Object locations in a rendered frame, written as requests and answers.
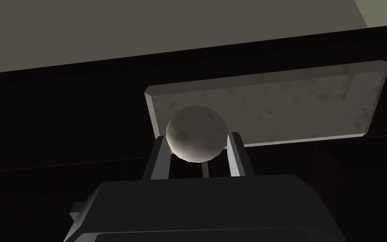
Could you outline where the grey knob backplate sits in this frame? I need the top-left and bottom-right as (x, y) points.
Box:
(144, 60), (387, 155)

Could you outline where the grey round door knob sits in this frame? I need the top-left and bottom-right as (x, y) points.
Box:
(165, 105), (229, 178)

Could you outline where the black door leaf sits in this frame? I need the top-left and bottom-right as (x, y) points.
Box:
(0, 23), (387, 242)

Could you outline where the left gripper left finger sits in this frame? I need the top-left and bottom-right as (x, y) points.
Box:
(141, 135), (172, 181)

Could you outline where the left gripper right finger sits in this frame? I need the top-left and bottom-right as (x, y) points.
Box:
(226, 132), (256, 178)

